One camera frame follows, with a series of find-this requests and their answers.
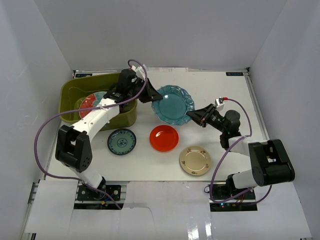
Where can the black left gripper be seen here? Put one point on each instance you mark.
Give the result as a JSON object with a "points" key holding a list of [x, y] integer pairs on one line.
{"points": [[143, 90]]}

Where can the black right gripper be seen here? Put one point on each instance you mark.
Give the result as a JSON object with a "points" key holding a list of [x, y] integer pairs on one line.
{"points": [[200, 116]]}

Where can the teal scalloped plate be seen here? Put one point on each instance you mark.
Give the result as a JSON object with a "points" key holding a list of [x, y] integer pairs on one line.
{"points": [[173, 107]]}

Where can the red and teal floral plate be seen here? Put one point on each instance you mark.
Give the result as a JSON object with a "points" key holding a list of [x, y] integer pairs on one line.
{"points": [[92, 100]]}

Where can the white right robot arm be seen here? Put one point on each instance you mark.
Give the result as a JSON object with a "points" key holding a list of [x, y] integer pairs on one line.
{"points": [[269, 161]]}

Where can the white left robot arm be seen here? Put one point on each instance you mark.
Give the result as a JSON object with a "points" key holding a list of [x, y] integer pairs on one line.
{"points": [[73, 147]]}

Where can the olive green plastic bin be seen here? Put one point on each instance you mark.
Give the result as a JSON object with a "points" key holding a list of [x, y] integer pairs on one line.
{"points": [[75, 90]]}

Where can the white paper sheets at back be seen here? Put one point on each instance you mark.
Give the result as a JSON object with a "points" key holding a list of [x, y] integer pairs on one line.
{"points": [[167, 69]]}

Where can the orange glossy plate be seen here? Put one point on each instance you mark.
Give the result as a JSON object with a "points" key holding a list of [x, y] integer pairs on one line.
{"points": [[164, 138]]}

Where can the cream floral plate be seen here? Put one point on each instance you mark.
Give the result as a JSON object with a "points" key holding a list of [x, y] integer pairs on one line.
{"points": [[195, 161]]}

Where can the green blue patterned small plate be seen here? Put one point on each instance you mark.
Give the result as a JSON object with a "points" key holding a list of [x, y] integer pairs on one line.
{"points": [[121, 141]]}

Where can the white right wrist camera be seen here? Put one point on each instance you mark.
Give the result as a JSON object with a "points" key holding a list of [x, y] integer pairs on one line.
{"points": [[220, 102]]}

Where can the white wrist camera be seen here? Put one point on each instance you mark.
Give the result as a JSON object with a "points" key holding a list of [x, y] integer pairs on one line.
{"points": [[220, 102], [140, 72]]}

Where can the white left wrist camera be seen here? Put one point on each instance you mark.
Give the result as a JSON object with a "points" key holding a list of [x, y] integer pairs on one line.
{"points": [[140, 72]]}

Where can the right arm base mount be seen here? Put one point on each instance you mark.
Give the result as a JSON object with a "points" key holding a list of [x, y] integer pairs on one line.
{"points": [[243, 203]]}

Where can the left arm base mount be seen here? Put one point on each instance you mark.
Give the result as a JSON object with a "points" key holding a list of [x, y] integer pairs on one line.
{"points": [[86, 199]]}

